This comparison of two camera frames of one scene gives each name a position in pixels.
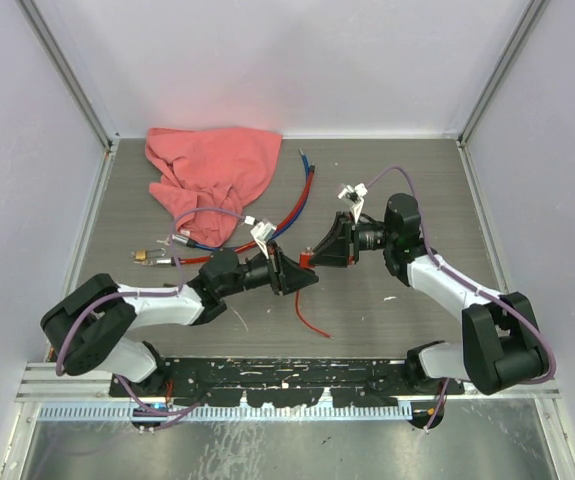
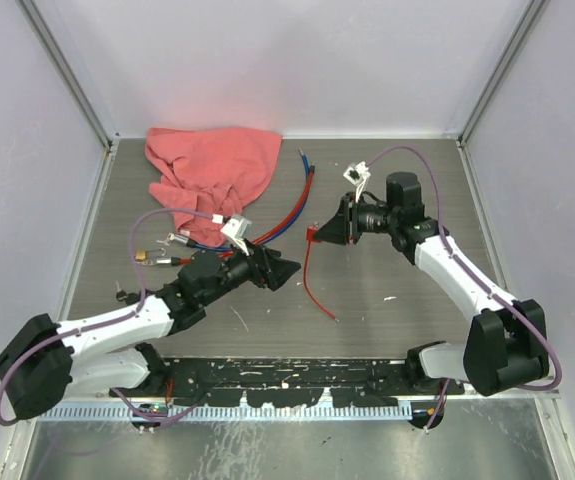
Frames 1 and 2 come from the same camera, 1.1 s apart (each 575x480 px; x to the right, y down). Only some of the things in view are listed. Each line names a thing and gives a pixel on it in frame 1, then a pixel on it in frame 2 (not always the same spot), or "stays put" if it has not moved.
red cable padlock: (304, 261) -> (310, 238)
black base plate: (285, 382) stays put
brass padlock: (141, 255) stays put
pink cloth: (210, 168) stays put
